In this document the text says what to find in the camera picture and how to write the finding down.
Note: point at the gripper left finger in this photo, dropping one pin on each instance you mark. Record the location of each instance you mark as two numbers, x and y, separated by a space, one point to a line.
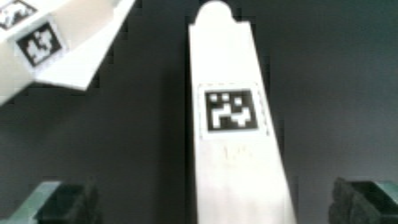
63 203

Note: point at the white desk leg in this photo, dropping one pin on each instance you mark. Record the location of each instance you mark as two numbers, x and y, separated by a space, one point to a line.
57 33
242 190

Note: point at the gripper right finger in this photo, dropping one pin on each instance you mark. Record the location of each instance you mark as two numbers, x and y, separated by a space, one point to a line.
365 202

